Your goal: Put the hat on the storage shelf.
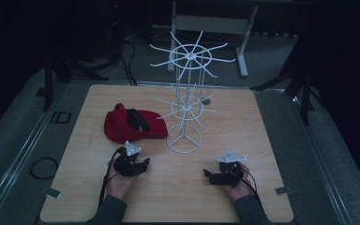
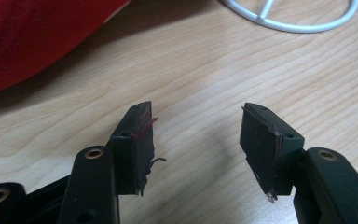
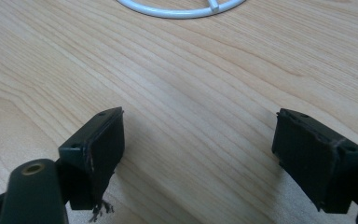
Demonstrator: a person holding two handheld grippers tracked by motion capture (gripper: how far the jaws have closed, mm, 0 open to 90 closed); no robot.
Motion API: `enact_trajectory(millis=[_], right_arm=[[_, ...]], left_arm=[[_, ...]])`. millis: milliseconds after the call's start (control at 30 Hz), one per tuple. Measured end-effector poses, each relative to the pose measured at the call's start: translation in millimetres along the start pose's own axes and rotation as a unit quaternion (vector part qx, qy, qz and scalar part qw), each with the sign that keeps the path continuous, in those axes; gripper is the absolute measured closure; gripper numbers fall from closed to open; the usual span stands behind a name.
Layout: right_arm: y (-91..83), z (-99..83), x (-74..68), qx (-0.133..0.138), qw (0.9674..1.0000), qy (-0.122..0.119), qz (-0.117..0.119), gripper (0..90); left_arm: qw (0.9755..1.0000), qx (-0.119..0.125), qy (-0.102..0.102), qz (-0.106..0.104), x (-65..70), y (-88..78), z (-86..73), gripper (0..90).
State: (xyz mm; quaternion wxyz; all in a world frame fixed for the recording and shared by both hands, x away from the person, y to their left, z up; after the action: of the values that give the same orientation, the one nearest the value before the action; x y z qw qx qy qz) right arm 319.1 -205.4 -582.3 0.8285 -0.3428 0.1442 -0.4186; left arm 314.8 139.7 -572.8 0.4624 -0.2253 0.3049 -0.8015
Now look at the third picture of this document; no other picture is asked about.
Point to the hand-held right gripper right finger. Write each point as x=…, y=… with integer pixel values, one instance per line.
x=310, y=161

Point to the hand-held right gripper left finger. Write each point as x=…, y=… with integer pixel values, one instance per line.
x=101, y=155

